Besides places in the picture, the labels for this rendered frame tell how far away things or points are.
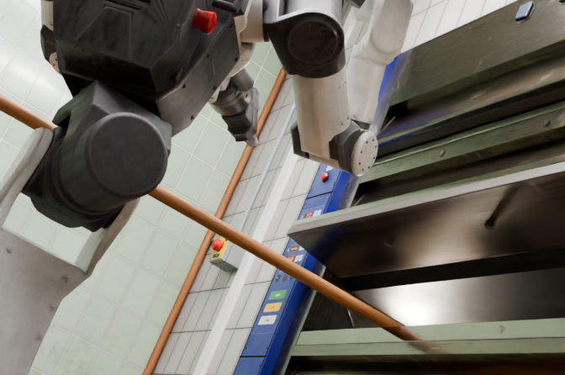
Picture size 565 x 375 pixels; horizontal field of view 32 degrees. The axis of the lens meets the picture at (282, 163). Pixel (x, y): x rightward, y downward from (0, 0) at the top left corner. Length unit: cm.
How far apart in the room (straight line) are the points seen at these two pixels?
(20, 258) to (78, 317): 190
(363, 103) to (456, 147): 74
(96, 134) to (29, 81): 210
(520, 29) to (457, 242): 62
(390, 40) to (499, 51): 86
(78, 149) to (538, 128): 120
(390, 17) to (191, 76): 41
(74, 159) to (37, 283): 20
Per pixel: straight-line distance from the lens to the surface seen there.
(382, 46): 169
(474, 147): 235
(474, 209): 202
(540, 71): 236
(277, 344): 263
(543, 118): 221
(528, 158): 220
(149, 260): 338
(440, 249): 223
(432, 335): 211
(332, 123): 161
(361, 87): 171
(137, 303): 335
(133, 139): 127
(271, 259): 213
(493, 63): 252
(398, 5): 170
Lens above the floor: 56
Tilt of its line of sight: 23 degrees up
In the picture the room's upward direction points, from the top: 23 degrees clockwise
